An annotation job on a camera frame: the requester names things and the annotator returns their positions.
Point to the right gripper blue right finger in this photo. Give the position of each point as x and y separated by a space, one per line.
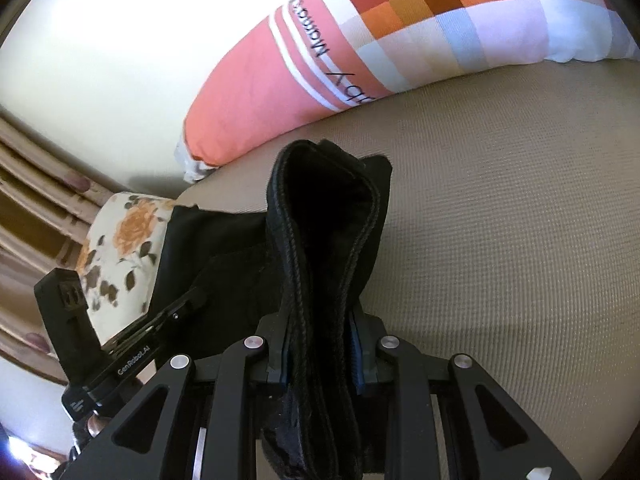
424 417

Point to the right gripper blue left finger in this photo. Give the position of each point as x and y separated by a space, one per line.
193 419

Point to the black pants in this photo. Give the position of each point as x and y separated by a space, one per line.
308 257

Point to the floral white pillow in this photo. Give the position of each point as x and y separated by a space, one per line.
119 260

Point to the brown striped curtain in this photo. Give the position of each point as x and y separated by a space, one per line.
47 207

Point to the beige woven bed mat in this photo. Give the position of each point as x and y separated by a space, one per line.
512 235

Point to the pink checkered long pillow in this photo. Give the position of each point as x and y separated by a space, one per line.
311 59

